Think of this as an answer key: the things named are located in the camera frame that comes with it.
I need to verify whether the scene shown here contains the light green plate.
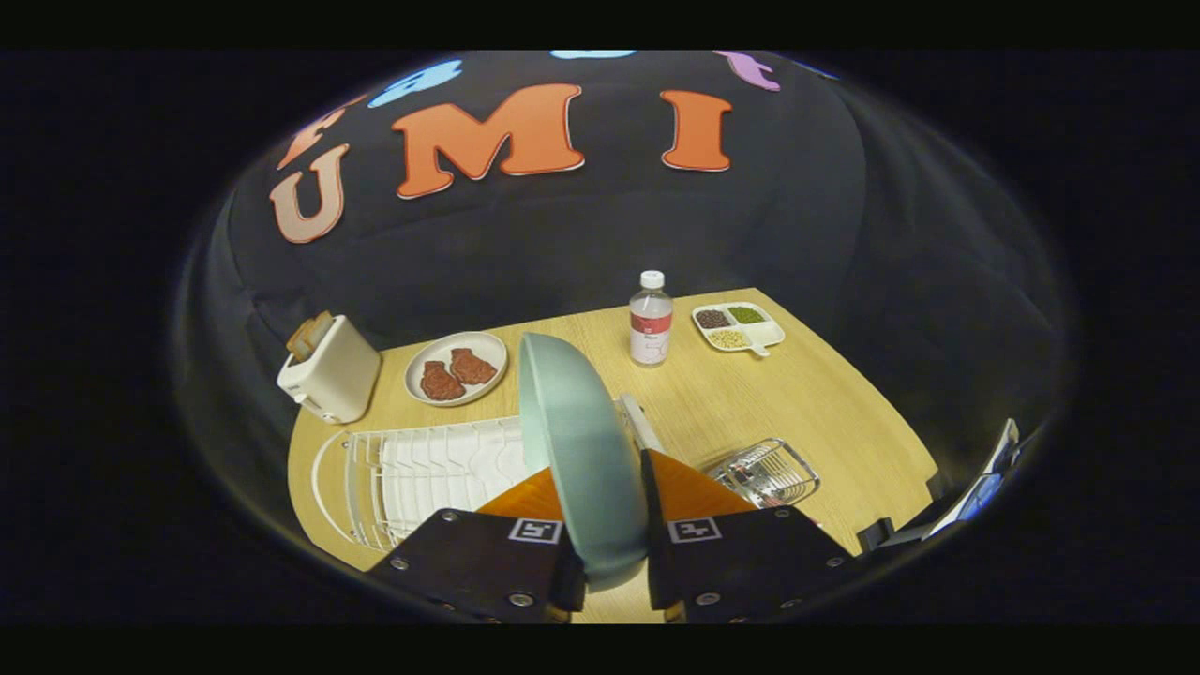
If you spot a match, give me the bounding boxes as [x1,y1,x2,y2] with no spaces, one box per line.
[518,332,651,582]

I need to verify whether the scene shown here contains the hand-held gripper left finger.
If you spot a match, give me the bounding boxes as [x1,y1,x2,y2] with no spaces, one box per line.
[367,466,588,624]

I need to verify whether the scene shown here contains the brown meat piece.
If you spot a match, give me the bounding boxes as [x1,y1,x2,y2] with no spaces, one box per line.
[450,348,498,385]
[420,361,467,402]

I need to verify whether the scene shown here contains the small black block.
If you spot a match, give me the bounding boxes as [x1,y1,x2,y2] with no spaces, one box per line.
[856,516,929,554]

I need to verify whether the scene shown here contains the black backdrop cloth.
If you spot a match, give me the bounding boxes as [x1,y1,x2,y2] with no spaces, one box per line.
[173,51,1070,507]

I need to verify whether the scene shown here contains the white toaster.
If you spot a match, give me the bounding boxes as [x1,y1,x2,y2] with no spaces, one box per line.
[277,314,383,425]

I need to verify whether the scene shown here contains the beige round dish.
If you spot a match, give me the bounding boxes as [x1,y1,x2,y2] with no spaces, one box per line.
[404,331,509,407]

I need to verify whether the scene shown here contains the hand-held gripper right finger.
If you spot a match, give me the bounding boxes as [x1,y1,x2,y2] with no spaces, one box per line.
[640,449,860,624]

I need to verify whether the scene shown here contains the clear bottle red label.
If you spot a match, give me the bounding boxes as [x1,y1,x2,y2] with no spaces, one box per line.
[629,270,674,367]

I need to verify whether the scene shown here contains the white divided bean tray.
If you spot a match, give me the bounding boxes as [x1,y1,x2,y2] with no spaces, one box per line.
[692,302,787,358]

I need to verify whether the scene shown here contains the white wire dish rack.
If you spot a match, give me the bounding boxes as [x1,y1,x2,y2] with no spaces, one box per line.
[310,394,667,552]

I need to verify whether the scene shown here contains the white and blue object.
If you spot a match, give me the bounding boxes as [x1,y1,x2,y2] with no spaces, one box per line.
[923,419,1023,540]

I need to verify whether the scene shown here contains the toast slices in toaster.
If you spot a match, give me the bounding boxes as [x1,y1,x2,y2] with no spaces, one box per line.
[286,310,336,362]

